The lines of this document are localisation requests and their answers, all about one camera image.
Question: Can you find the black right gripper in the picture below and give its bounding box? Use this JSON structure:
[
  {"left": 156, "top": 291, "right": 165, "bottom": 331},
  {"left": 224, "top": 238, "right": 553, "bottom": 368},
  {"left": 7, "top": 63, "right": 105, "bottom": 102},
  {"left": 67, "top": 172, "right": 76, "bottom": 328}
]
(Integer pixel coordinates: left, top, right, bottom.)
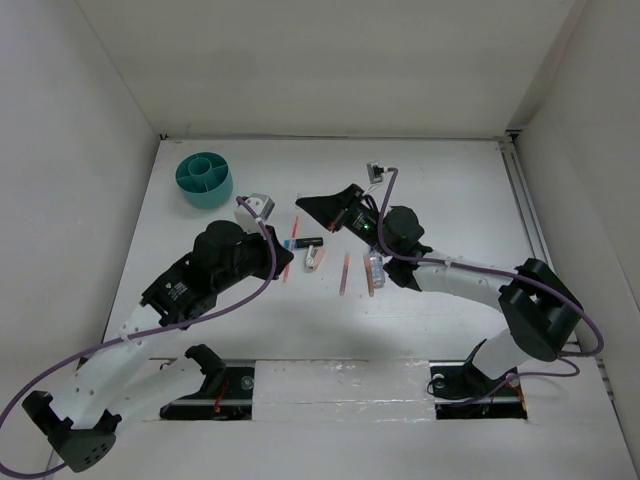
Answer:
[{"left": 297, "top": 184, "right": 394, "bottom": 258}]

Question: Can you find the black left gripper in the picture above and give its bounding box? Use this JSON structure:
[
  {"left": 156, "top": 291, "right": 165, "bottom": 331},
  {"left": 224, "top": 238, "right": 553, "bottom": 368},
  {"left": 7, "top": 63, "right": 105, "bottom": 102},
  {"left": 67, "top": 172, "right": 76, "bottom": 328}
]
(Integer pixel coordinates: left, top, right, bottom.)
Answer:
[{"left": 214, "top": 222, "right": 293, "bottom": 293}]

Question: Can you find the pink pen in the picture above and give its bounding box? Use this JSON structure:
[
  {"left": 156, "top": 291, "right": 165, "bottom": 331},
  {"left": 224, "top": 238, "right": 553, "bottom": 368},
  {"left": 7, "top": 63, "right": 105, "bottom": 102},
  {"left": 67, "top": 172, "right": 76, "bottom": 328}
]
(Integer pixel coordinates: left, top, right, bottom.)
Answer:
[{"left": 339, "top": 252, "right": 351, "bottom": 296}]

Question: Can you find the red fineliner pen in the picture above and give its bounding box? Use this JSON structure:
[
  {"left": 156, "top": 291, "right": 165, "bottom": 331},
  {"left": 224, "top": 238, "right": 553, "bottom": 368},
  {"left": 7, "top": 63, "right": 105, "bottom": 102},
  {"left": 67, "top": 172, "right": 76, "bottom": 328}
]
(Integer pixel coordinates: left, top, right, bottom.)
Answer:
[{"left": 282, "top": 215, "right": 299, "bottom": 285}]

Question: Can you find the orange pen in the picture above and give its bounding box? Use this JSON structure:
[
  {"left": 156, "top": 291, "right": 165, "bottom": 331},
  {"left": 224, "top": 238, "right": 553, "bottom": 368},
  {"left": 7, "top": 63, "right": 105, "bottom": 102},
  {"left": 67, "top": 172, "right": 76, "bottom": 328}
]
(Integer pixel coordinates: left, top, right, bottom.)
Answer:
[{"left": 363, "top": 253, "right": 375, "bottom": 297}]

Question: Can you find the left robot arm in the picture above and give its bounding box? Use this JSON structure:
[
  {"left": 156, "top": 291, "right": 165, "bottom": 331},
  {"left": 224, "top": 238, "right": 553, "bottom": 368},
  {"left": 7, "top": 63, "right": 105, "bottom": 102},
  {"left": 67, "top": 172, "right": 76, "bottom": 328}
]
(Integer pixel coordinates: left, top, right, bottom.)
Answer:
[{"left": 22, "top": 220, "right": 294, "bottom": 473}]

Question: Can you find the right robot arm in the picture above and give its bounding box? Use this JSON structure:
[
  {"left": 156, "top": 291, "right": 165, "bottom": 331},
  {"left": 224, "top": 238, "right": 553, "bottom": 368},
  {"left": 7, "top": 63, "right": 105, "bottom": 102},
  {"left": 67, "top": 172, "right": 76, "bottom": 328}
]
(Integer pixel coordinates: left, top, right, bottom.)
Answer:
[{"left": 296, "top": 184, "right": 581, "bottom": 400}]

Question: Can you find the blue cap black highlighter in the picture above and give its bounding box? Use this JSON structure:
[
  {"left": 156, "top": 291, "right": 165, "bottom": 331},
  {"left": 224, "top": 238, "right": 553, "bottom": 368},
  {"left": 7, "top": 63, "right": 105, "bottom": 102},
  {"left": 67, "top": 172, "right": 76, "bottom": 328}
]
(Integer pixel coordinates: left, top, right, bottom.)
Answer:
[{"left": 284, "top": 237, "right": 324, "bottom": 250}]

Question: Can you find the teal round desk organizer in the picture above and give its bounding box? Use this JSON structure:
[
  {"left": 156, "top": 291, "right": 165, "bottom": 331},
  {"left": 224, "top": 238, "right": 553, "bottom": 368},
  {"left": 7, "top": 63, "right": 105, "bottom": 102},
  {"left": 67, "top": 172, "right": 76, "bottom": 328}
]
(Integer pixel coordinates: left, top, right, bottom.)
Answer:
[{"left": 175, "top": 152, "right": 233, "bottom": 210}]

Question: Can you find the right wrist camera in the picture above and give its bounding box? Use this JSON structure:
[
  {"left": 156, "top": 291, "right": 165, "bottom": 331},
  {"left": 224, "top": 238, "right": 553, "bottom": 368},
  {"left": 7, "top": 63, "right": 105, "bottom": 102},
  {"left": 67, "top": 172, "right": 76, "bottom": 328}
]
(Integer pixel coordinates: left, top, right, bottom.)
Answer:
[{"left": 366, "top": 161, "right": 387, "bottom": 185}]

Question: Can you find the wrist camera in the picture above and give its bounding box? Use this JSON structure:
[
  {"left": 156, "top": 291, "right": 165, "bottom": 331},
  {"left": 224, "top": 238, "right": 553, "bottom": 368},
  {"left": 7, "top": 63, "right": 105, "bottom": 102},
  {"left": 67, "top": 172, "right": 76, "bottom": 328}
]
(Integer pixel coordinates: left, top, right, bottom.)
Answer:
[
  {"left": 234, "top": 193, "right": 275, "bottom": 232},
  {"left": 366, "top": 161, "right": 387, "bottom": 185}
]

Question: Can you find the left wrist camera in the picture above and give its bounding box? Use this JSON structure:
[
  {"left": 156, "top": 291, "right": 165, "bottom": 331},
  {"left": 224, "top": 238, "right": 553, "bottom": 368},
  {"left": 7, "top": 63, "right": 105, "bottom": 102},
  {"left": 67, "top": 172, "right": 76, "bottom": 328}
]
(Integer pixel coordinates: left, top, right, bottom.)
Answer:
[{"left": 234, "top": 193, "right": 275, "bottom": 232}]

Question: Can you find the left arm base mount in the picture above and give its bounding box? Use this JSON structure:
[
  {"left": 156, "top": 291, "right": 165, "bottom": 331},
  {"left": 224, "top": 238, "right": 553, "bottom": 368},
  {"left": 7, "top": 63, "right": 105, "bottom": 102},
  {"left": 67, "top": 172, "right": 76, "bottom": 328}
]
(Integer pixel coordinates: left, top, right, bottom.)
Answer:
[{"left": 159, "top": 344, "right": 256, "bottom": 421}]

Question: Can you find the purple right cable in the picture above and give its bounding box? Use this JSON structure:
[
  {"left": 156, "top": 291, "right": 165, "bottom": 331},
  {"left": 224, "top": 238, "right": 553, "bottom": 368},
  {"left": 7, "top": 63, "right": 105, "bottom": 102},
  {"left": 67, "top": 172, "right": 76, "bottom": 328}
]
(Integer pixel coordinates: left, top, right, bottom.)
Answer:
[{"left": 375, "top": 166, "right": 605, "bottom": 401}]

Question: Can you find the aluminium rail right side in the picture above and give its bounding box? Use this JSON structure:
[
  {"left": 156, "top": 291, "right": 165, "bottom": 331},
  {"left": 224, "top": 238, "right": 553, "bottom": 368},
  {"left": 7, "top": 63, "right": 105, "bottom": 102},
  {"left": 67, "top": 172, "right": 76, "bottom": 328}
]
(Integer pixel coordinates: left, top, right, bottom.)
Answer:
[{"left": 501, "top": 130, "right": 614, "bottom": 401}]

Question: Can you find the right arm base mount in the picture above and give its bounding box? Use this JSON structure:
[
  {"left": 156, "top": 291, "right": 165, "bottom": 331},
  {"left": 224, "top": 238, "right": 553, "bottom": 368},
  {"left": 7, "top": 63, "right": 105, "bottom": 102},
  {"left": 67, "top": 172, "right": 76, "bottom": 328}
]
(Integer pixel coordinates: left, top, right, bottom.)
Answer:
[{"left": 426, "top": 340, "right": 528, "bottom": 420}]

